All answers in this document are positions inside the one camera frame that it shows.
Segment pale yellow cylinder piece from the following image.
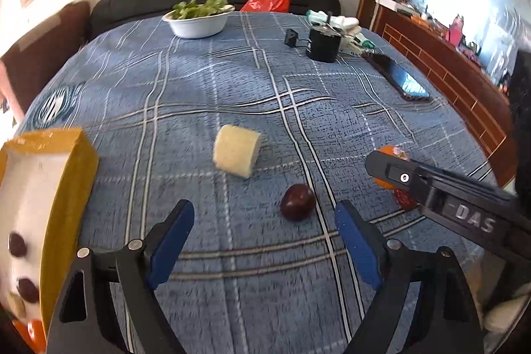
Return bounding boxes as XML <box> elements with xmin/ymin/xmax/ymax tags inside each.
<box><xmin>213</xmin><ymin>124</ymin><xmax>262</xmax><ymax>179</ymax></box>

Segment smartphone in brown case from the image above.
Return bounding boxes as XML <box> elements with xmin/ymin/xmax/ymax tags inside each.
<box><xmin>365</xmin><ymin>53</ymin><xmax>431</xmax><ymax>102</ymax></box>

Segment large orange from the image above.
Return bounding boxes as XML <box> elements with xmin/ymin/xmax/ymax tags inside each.
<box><xmin>12</xmin><ymin>319</ymin><xmax>47</xmax><ymax>354</ymax></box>

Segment yellow cardboard box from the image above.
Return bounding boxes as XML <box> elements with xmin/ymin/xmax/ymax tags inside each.
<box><xmin>0</xmin><ymin>127</ymin><xmax>99</xmax><ymax>338</ymax></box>

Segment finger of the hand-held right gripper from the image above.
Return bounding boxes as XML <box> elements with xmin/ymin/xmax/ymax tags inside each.
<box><xmin>365</xmin><ymin>151</ymin><xmax>436</xmax><ymax>210</ymax></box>

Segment dark purple plum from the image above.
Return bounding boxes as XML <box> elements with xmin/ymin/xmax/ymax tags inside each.
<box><xmin>8</xmin><ymin>233</ymin><xmax>28</xmax><ymax>258</ymax></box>
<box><xmin>280</xmin><ymin>183</ymin><xmax>317</xmax><ymax>222</ymax></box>
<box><xmin>17</xmin><ymin>277</ymin><xmax>40</xmax><ymax>304</ymax></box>

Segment long white box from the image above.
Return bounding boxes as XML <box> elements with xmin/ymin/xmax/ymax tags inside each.
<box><xmin>375</xmin><ymin>0</ymin><xmax>409</xmax><ymax>13</ymax></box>

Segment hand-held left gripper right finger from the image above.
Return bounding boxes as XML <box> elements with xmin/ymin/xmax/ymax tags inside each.
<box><xmin>334</xmin><ymin>200</ymin><xmax>486</xmax><ymax>354</ymax></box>

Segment green leafy vegetables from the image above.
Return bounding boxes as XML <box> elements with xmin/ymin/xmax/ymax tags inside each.
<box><xmin>171</xmin><ymin>0</ymin><xmax>230</xmax><ymax>21</ymax></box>

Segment brown chair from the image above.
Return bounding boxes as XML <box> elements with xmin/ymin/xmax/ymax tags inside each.
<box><xmin>0</xmin><ymin>1</ymin><xmax>91</xmax><ymax>122</ymax></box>

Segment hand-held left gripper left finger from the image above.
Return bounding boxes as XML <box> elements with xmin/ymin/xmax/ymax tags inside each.
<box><xmin>46</xmin><ymin>199</ymin><xmax>195</xmax><ymax>354</ymax></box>

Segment green and white tube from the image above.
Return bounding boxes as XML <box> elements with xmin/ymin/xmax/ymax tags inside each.
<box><xmin>306</xmin><ymin>9</ymin><xmax>333</xmax><ymax>25</ymax></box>

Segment brown wooden partition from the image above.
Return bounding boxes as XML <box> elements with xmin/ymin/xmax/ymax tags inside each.
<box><xmin>357</xmin><ymin>0</ymin><xmax>517</xmax><ymax>186</ymax></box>

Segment white and green cloth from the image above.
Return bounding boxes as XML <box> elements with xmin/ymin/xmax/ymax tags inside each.
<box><xmin>342</xmin><ymin>35</ymin><xmax>376</xmax><ymax>56</ymax></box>

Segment pink bottle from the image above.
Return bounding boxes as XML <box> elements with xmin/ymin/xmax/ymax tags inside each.
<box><xmin>447</xmin><ymin>16</ymin><xmax>465</xmax><ymax>45</ymax></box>

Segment red date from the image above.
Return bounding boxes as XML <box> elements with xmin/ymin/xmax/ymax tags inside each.
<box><xmin>393</xmin><ymin>188</ymin><xmax>420</xmax><ymax>210</ymax></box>

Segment white and green clutter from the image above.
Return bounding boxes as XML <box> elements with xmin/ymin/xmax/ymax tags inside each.
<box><xmin>331</xmin><ymin>16</ymin><xmax>362</xmax><ymax>48</ymax></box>

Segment blue checked tablecloth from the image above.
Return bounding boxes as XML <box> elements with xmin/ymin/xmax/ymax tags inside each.
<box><xmin>19</xmin><ymin>11</ymin><xmax>513</xmax><ymax>354</ymax></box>

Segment black box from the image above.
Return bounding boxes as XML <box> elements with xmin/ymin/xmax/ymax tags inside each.
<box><xmin>305</xmin><ymin>26</ymin><xmax>341</xmax><ymax>63</ymax></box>

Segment black sofa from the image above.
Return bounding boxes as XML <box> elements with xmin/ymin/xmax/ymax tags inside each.
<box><xmin>89</xmin><ymin>0</ymin><xmax>341</xmax><ymax>43</ymax></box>

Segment medium orange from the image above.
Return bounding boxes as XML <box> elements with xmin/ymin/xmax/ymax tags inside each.
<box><xmin>372</xmin><ymin>145</ymin><xmax>411</xmax><ymax>189</ymax></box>

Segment white bowl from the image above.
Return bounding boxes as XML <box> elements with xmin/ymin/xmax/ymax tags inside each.
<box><xmin>162</xmin><ymin>3</ymin><xmax>235</xmax><ymax>39</ymax></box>

